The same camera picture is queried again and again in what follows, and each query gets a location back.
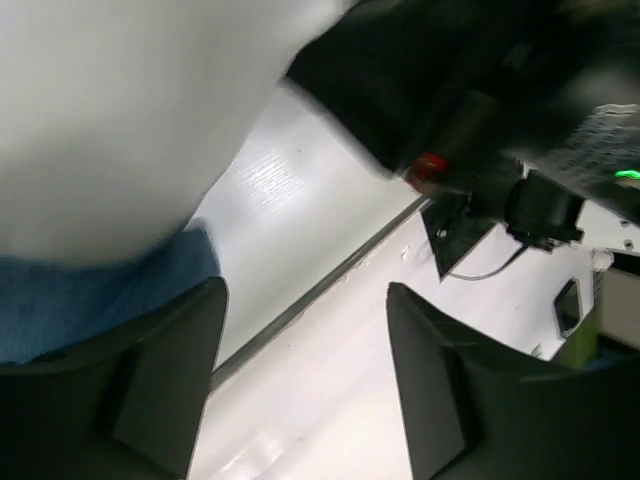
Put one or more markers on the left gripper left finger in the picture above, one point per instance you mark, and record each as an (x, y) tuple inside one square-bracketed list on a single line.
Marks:
[(126, 404)]

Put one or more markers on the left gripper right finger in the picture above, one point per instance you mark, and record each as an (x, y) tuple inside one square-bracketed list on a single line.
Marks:
[(474, 408)]

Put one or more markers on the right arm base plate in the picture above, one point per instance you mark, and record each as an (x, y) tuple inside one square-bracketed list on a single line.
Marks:
[(452, 233)]

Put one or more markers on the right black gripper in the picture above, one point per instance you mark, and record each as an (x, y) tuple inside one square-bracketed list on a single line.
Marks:
[(438, 92)]

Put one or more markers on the blue pillowcase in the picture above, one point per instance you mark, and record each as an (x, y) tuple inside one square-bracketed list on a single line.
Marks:
[(45, 308)]

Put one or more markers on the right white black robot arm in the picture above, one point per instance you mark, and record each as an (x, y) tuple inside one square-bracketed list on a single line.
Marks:
[(585, 189)]

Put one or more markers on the white pillow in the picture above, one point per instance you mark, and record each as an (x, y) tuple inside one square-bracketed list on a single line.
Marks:
[(118, 116)]

